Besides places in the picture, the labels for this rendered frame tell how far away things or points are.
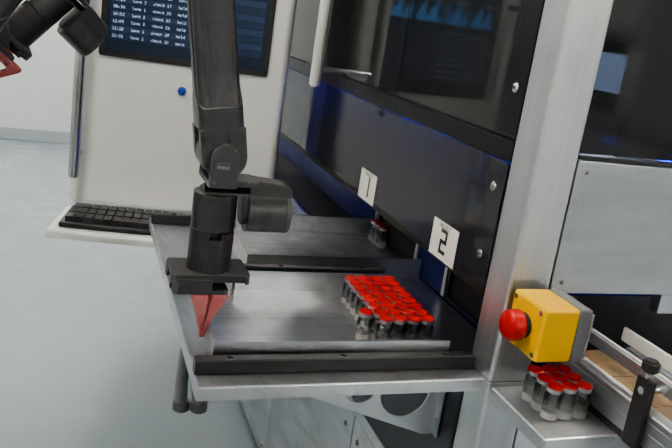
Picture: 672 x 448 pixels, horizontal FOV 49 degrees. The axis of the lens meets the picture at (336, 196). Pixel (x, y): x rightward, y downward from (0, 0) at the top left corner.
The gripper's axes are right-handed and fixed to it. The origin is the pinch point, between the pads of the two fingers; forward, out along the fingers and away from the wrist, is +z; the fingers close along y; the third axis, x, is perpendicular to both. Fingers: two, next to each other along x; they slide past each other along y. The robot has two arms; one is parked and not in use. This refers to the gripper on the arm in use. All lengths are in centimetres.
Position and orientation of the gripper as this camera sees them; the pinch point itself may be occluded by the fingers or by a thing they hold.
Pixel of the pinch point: (201, 329)
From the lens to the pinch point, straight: 102.7
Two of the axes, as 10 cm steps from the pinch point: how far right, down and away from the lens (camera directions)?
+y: 9.4, 0.5, 3.5
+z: -1.4, 9.6, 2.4
